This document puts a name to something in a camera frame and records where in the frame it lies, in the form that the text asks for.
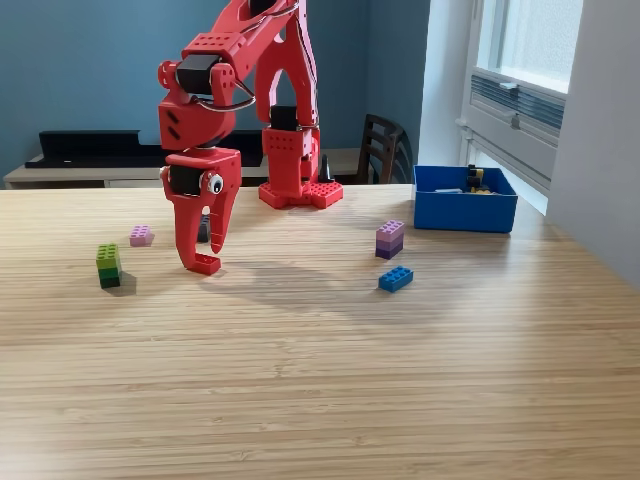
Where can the red brick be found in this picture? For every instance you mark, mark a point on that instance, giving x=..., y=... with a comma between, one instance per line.
x=207, y=265

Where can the pink brick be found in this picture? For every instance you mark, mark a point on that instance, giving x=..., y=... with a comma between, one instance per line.
x=141, y=236

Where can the green brick stack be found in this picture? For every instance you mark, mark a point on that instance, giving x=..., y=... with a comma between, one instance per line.
x=108, y=265

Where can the yellow toy digger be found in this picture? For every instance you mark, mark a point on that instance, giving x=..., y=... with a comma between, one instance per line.
x=475, y=181

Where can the blue plastic bin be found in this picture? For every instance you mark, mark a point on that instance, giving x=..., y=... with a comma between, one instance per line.
x=462, y=212

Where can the dark grey brick stack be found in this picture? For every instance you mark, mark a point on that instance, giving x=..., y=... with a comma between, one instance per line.
x=204, y=231

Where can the black table clamp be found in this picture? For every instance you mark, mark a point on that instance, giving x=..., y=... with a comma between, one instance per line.
x=326, y=172

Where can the pale wooden sideboard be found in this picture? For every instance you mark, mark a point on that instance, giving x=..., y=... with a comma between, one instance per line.
x=75, y=175

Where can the dark wooden chair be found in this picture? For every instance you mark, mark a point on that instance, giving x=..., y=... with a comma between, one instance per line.
x=380, y=145

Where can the purple brick stack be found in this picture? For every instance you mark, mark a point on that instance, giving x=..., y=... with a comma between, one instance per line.
x=390, y=240

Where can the blue brick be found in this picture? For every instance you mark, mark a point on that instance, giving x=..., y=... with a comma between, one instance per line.
x=395, y=280

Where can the white window latch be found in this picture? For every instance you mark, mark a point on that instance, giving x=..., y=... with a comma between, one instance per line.
x=509, y=85

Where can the grey window vent grille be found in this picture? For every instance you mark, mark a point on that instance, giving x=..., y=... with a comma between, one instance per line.
x=535, y=105

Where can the white window frame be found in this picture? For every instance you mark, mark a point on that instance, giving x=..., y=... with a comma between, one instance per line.
x=540, y=80

